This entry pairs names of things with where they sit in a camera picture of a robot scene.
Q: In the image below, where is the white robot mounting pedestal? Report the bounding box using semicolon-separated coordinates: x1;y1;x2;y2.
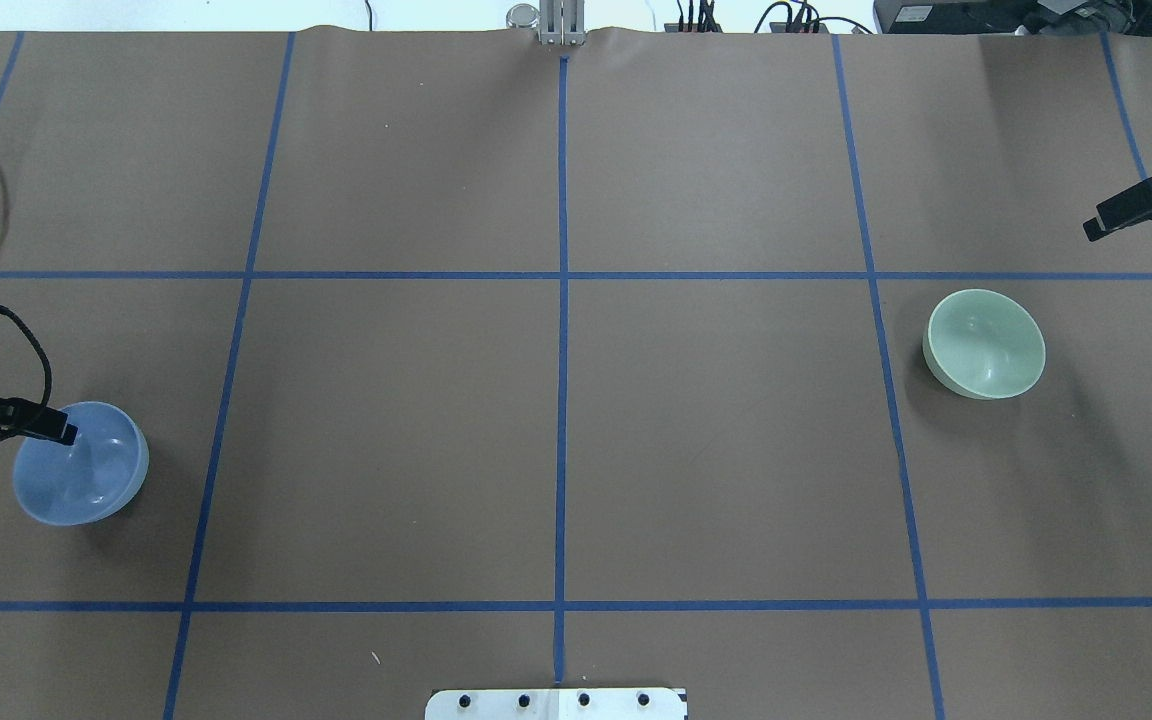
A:
424;687;689;719

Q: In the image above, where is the green bowl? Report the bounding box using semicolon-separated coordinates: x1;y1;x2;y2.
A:
922;288;1047;401

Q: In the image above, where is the aluminium frame post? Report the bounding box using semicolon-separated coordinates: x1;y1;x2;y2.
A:
536;0;588;47

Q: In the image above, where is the blue bowl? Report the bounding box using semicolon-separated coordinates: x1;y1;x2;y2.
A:
12;401;150;526

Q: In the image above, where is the black laptop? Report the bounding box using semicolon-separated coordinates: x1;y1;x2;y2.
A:
872;1;1152;37

